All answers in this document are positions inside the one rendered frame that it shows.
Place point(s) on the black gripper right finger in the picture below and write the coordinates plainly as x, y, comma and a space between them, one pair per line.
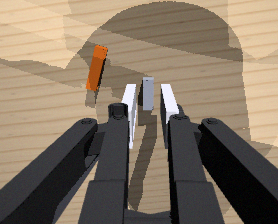
246, 178

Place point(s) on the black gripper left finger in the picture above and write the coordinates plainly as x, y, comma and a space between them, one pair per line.
43, 189

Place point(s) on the orange rod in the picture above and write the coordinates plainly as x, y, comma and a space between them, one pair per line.
96, 67

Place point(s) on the grey rectangular block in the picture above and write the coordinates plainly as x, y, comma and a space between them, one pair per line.
148, 93

